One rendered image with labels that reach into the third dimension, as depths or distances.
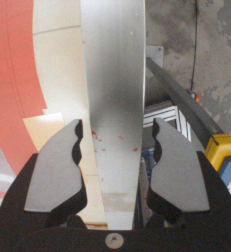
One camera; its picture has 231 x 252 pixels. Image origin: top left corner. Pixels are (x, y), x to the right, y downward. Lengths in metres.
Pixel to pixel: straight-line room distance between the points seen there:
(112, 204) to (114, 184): 0.04
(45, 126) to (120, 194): 0.11
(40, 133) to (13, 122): 0.04
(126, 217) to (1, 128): 0.20
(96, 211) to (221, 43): 1.28
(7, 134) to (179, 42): 1.10
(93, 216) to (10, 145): 0.19
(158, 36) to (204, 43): 0.34
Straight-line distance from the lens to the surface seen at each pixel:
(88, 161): 0.19
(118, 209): 0.21
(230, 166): 0.24
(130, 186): 0.16
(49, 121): 0.17
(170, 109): 1.01
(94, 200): 0.26
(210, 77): 1.32
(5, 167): 0.27
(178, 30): 1.16
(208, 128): 0.34
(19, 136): 0.20
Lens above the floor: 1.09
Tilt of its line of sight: 58 degrees down
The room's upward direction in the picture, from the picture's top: 178 degrees counter-clockwise
